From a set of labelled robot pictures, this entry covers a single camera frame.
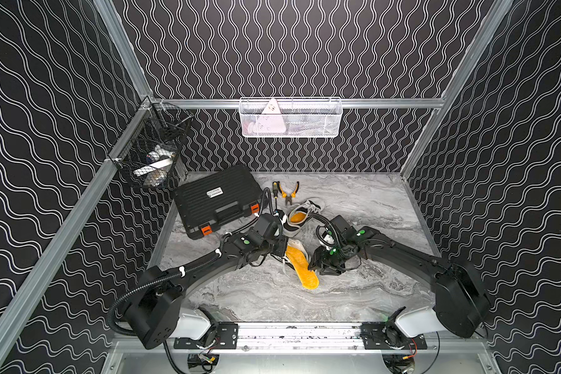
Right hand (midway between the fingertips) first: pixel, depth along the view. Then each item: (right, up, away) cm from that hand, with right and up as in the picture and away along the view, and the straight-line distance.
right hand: (313, 269), depth 81 cm
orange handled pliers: (-8, +25, +29) cm, 39 cm away
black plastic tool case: (-43, +22, +20) cm, 52 cm away
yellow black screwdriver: (-14, +28, +32) cm, 45 cm away
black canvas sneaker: (+1, +21, +18) cm, 27 cm away
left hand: (-9, +10, +2) cm, 14 cm away
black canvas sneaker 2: (-4, +7, +5) cm, 9 cm away
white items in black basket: (-50, +33, -7) cm, 61 cm away
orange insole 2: (-5, +1, +1) cm, 5 cm away
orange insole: (-4, +17, +19) cm, 25 cm away
